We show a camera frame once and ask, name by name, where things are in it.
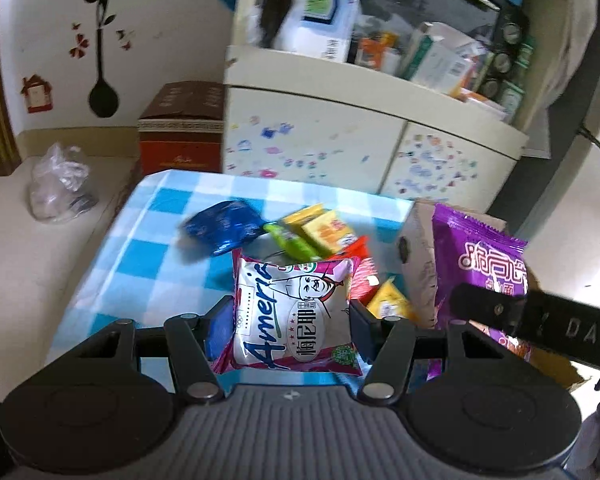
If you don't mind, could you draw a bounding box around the red brown printed carton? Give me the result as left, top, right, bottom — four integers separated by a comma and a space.
137, 81, 226, 178

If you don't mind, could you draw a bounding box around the blue white checkered tablecloth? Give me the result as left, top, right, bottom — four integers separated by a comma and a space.
47, 170, 431, 411

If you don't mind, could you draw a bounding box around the blue snack packet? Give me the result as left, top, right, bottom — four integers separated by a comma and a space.
181, 200, 263, 257

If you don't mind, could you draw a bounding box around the green snack packet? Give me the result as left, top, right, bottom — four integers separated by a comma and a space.
264, 221, 323, 262

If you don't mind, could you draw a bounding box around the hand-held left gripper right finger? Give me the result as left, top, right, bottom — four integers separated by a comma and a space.
347, 301, 523, 403

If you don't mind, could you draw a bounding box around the red house wall sticker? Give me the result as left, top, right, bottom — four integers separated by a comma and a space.
21, 75, 54, 113

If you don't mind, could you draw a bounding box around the black cable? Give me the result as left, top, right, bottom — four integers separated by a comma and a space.
577, 125, 600, 173

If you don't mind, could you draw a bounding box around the white blue box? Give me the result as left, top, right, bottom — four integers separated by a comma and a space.
275, 0, 361, 63

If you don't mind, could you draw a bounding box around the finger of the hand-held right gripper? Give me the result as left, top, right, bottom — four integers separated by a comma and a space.
451, 283, 532, 339

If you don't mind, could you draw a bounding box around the black spoon wall sticker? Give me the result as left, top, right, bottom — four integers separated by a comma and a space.
75, 0, 121, 118

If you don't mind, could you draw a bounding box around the brown cardboard box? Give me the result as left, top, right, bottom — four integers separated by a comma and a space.
396, 199, 600, 393

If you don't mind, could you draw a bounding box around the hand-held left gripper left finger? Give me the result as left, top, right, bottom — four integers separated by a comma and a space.
72, 294, 236, 402

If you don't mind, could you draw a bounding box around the cream cabinet with stickers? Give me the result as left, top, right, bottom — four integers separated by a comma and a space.
222, 0, 571, 211

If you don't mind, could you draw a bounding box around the white pink snack packet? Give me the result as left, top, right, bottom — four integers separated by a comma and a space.
211, 249, 363, 377

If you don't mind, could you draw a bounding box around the clear plastic bag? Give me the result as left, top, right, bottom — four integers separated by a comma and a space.
28, 142, 100, 223

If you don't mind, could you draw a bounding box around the red snack packet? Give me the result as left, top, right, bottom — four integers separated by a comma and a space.
340, 236, 381, 306

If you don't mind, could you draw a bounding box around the white green box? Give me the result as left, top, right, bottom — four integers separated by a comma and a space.
405, 22, 476, 96

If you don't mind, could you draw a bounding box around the purple snack bag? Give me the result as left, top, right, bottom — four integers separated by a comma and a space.
426, 203, 531, 381

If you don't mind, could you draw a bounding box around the orange yellow snack packet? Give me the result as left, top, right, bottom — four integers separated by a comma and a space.
366, 280, 421, 323

